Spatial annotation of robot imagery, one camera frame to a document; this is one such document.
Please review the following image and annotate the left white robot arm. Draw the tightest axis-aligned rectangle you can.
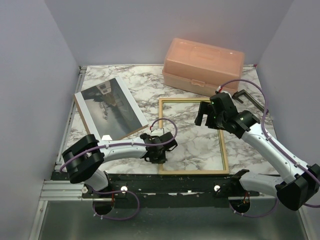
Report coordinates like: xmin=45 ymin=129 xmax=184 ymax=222
xmin=60 ymin=132 xmax=178 ymax=198

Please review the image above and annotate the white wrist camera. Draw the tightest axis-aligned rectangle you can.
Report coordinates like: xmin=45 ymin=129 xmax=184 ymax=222
xmin=151 ymin=128 xmax=165 ymax=136
xmin=215 ymin=86 xmax=223 ymax=94

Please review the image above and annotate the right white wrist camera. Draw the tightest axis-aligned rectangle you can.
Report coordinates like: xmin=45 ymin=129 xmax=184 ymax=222
xmin=215 ymin=86 xmax=223 ymax=94

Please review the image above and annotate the black metal clamp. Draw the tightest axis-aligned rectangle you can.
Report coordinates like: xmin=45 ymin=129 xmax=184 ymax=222
xmin=232 ymin=89 xmax=265 ymax=113

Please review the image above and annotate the brown frame backing board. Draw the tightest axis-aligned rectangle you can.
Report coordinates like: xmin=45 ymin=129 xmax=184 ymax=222
xmin=74 ymin=92 xmax=148 ymax=141

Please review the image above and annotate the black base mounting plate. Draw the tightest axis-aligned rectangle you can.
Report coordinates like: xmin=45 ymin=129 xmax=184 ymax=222
xmin=81 ymin=173 xmax=259 ymax=211

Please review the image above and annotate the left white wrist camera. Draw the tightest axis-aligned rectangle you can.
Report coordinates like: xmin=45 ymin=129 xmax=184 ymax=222
xmin=151 ymin=128 xmax=165 ymax=136

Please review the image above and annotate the aluminium rail frame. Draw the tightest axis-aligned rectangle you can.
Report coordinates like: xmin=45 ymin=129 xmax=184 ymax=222
xmin=27 ymin=65 xmax=307 ymax=240

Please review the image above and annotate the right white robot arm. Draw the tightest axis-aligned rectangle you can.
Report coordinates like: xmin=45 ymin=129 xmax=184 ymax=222
xmin=194 ymin=92 xmax=320 ymax=211

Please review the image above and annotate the orange translucent plastic box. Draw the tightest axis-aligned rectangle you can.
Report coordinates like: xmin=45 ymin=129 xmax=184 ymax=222
xmin=162 ymin=38 xmax=245 ymax=97

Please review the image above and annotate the glossy photo print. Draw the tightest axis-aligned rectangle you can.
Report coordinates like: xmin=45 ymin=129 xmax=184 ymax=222
xmin=74 ymin=76 xmax=148 ymax=141

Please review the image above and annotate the green and wood picture frame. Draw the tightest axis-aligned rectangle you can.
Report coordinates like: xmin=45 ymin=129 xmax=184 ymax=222
xmin=158 ymin=97 xmax=230 ymax=175

